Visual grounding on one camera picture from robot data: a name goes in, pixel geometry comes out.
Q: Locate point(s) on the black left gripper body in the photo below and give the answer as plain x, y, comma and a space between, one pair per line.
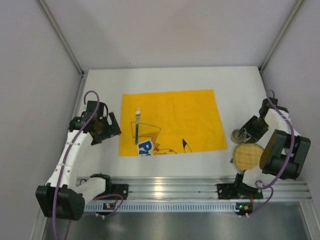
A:
107, 128

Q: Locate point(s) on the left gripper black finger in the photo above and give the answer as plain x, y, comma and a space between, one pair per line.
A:
114, 127
96, 140

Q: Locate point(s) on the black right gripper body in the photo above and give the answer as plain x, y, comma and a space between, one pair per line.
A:
251, 128

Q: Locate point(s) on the fork with teal handle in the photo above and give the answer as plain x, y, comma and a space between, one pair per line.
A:
137, 119

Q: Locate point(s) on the round woven yellow plate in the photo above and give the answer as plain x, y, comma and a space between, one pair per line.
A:
246, 156

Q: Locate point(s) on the yellow printed cloth placemat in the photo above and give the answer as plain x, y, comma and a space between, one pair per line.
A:
174, 122

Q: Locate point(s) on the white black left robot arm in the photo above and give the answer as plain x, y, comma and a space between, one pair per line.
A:
61, 197

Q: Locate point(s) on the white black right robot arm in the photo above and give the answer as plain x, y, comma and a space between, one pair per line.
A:
268, 149

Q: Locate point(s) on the aluminium frame post left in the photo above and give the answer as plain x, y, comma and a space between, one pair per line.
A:
60, 35

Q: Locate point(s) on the aluminium frame post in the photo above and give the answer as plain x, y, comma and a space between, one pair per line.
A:
288, 22
60, 35

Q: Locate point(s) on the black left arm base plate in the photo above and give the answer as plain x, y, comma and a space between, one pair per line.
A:
120, 189

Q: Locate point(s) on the aluminium mounting rail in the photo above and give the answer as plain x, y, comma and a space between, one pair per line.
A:
201, 188

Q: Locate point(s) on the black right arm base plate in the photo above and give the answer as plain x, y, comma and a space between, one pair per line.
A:
231, 191

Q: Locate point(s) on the slotted grey cable duct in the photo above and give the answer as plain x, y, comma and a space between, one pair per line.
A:
167, 207

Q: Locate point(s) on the aluminium frame post right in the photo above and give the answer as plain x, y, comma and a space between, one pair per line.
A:
288, 22

